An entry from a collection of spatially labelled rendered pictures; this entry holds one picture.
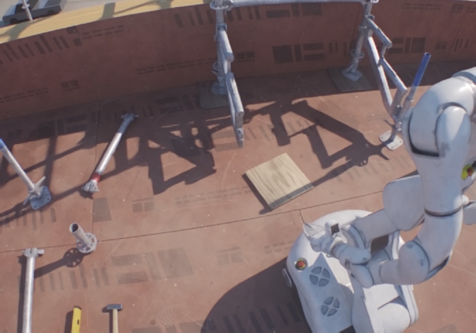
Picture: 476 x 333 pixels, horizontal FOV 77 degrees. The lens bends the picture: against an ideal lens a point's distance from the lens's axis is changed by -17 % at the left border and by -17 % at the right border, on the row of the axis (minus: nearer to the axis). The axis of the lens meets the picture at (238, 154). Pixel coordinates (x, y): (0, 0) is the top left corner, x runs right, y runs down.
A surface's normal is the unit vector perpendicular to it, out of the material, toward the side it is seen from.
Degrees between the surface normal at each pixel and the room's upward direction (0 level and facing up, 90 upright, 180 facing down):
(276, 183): 0
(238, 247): 0
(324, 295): 38
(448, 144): 59
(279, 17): 90
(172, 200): 0
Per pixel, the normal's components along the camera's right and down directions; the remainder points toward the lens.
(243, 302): 0.00, -0.62
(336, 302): 0.23, -0.05
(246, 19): 0.20, 0.76
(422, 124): -0.96, -0.04
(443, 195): -0.43, 0.29
